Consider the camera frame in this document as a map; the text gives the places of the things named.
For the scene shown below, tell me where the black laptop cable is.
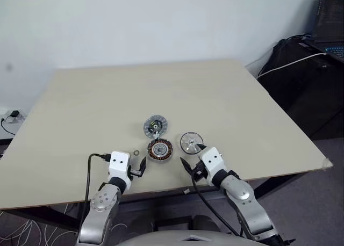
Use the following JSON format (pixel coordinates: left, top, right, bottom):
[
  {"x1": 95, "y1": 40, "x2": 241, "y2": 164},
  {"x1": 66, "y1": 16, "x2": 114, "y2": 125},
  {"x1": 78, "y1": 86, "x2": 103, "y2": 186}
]
[{"x1": 283, "y1": 33, "x2": 312, "y2": 42}]

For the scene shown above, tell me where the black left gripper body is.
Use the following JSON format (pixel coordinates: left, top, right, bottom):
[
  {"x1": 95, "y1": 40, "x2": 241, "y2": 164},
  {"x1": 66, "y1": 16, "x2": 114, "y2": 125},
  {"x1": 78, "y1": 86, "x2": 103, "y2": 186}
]
[{"x1": 128, "y1": 165, "x2": 144, "y2": 181}]

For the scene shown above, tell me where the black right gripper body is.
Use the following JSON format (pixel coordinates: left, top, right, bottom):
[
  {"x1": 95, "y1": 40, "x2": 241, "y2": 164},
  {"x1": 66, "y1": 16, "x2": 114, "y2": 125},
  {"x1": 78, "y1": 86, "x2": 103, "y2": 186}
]
[{"x1": 191, "y1": 161, "x2": 208, "y2": 183}]

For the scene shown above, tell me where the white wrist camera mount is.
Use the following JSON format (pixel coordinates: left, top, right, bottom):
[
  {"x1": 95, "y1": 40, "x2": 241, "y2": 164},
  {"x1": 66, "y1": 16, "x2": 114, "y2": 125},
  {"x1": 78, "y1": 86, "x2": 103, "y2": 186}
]
[
  {"x1": 107, "y1": 150, "x2": 133, "y2": 191},
  {"x1": 199, "y1": 147, "x2": 230, "y2": 186}
]

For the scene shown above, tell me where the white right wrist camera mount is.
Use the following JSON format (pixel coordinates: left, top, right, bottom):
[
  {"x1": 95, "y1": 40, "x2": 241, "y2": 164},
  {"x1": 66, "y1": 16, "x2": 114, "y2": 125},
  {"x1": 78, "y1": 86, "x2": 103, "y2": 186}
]
[{"x1": 199, "y1": 147, "x2": 230, "y2": 186}]

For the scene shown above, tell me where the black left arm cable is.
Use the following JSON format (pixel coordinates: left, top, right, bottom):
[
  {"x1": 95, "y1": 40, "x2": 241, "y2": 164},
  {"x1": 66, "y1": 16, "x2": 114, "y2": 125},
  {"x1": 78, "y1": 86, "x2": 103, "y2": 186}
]
[{"x1": 84, "y1": 153, "x2": 111, "y2": 212}]

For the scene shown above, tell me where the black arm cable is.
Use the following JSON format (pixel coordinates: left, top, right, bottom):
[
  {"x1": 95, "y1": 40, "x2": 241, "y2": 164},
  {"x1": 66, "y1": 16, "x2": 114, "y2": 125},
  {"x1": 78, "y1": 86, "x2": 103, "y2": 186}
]
[
  {"x1": 190, "y1": 173, "x2": 247, "y2": 237},
  {"x1": 84, "y1": 153, "x2": 111, "y2": 212}
]

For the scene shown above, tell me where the grey robot torso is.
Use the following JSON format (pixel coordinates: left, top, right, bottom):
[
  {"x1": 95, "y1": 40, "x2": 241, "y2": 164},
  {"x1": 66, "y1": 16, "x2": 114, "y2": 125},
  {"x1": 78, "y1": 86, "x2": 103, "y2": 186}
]
[{"x1": 114, "y1": 229, "x2": 269, "y2": 246}]

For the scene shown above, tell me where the motor stator with copper windings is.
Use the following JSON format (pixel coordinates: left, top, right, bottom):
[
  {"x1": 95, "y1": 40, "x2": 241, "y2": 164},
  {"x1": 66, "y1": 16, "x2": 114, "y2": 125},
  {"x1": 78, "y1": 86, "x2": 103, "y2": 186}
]
[{"x1": 146, "y1": 139, "x2": 176, "y2": 164}]

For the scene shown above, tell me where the clear tape table corner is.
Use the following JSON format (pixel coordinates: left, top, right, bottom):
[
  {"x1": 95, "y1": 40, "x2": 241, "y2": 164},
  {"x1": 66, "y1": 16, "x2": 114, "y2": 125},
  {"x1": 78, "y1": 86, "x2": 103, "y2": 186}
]
[{"x1": 320, "y1": 158, "x2": 334, "y2": 172}]

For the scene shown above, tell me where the white cable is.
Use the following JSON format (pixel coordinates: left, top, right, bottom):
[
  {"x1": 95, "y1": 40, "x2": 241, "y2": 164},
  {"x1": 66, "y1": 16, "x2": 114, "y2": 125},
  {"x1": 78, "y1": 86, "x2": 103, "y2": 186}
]
[{"x1": 257, "y1": 52, "x2": 327, "y2": 78}]

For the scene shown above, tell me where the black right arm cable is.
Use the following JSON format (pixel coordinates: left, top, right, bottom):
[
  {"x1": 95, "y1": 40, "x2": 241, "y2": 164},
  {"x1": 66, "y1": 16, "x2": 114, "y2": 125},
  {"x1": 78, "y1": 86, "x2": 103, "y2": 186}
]
[{"x1": 190, "y1": 173, "x2": 247, "y2": 237}]

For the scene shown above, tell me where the white power strip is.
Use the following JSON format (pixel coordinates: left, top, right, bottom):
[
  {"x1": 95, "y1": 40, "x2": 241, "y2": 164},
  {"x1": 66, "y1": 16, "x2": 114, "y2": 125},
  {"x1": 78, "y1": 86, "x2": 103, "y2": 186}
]
[{"x1": 0, "y1": 108, "x2": 27, "y2": 124}]

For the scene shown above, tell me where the black laptop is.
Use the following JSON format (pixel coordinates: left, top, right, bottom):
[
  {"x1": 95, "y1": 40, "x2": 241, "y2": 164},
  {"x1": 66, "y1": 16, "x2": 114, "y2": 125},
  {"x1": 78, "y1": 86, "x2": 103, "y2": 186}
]
[{"x1": 308, "y1": 0, "x2": 344, "y2": 66}]

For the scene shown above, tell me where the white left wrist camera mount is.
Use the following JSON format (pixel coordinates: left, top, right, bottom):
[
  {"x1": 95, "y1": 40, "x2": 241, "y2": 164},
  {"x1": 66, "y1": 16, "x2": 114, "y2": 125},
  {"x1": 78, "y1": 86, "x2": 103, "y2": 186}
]
[{"x1": 107, "y1": 150, "x2": 133, "y2": 191}]

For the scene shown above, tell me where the finned motor cover circuit board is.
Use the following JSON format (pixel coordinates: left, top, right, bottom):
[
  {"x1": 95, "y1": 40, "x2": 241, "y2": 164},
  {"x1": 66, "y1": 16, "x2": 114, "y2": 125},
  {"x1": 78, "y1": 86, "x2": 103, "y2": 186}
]
[{"x1": 142, "y1": 114, "x2": 169, "y2": 139}]

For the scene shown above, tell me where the silver rotor disc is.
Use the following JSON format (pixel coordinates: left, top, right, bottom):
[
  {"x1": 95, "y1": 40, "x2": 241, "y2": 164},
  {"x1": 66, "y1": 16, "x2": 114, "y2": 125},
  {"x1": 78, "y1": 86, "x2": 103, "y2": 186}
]
[{"x1": 179, "y1": 131, "x2": 204, "y2": 156}]

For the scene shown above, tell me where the black bag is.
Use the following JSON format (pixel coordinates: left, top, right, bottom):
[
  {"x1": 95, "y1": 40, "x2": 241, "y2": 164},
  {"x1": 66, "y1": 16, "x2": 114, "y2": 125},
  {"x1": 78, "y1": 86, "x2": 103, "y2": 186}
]
[{"x1": 257, "y1": 38, "x2": 344, "y2": 140}]

